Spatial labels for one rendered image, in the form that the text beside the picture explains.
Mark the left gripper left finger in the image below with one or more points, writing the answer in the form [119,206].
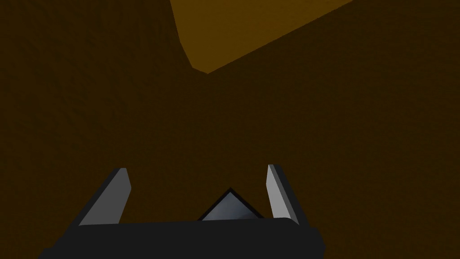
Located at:
[109,201]

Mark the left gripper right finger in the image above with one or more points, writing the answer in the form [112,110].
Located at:
[282,199]

